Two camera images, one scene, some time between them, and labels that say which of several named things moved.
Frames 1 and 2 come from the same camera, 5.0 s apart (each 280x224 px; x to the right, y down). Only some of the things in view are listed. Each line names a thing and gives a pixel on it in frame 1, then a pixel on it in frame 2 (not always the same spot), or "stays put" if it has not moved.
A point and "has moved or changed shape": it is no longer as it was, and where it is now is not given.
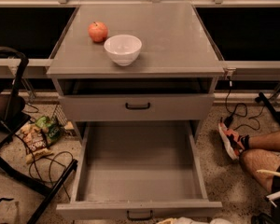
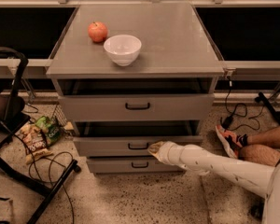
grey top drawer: (137, 107) stays put
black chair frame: (8, 65) stays put
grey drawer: (139, 171) has moved or changed shape
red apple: (98, 31) stays put
